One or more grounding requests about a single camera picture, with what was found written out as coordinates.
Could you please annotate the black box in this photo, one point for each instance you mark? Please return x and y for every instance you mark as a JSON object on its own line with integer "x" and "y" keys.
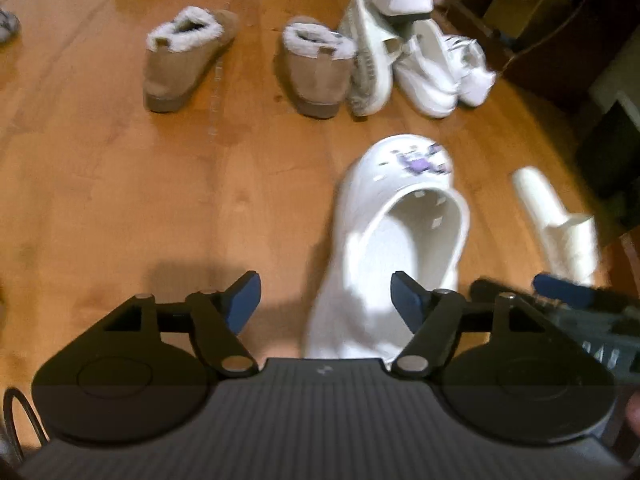
{"x": 612, "y": 160}

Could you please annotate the dark brown rug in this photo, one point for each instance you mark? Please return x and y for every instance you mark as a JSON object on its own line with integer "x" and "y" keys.
{"x": 625, "y": 260}

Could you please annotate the grey fabric item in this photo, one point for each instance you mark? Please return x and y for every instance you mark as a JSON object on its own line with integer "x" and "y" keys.
{"x": 7, "y": 25}

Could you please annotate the dark wooden furniture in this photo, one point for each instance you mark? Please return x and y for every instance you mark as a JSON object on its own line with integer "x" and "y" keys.
{"x": 550, "y": 65}

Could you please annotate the white box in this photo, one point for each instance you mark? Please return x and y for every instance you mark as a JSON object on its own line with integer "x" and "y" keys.
{"x": 620, "y": 85}

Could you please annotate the white slide sandal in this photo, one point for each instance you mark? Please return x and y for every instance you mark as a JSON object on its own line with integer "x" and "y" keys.
{"x": 565, "y": 240}

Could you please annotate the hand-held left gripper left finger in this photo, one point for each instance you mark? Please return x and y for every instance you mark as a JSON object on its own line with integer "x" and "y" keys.
{"x": 242, "y": 302}

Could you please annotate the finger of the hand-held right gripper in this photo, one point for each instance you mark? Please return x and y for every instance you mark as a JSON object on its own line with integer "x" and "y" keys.
{"x": 485, "y": 290}
{"x": 565, "y": 287}

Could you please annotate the tan fur-lined boot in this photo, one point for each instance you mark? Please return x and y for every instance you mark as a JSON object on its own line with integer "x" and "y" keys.
{"x": 315, "y": 80}
{"x": 170, "y": 75}

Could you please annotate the white clog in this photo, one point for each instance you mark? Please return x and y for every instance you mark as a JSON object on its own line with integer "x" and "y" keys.
{"x": 372, "y": 60}
{"x": 380, "y": 260}

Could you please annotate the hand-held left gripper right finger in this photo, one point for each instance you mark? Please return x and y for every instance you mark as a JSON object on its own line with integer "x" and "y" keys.
{"x": 405, "y": 300}

